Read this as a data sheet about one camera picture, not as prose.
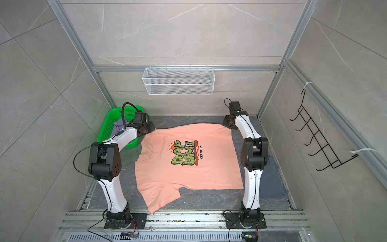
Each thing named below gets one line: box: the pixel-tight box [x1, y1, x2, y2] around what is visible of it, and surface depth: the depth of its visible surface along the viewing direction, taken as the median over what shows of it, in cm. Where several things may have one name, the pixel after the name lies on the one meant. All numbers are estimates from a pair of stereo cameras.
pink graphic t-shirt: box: [135, 123, 244, 215], surface depth 96 cm
